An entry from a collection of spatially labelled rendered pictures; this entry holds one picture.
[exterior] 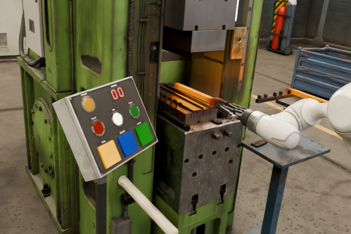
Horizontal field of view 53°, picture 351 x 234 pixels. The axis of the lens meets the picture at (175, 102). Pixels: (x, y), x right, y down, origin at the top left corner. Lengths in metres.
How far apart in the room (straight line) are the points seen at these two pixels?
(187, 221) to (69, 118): 0.97
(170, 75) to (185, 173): 0.67
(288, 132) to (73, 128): 0.76
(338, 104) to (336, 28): 9.75
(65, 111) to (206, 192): 0.97
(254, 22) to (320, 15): 8.93
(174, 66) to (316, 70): 3.66
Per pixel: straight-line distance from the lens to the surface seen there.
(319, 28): 10.90
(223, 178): 1.92
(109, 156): 1.19
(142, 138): 1.33
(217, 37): 1.64
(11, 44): 6.79
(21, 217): 2.68
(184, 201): 1.81
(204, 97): 1.69
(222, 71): 1.93
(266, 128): 1.39
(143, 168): 1.83
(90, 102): 1.20
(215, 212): 2.02
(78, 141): 1.17
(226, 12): 1.66
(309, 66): 5.61
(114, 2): 1.50
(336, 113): 0.85
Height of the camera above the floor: 1.57
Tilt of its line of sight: 19 degrees down
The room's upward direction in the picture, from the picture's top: 4 degrees clockwise
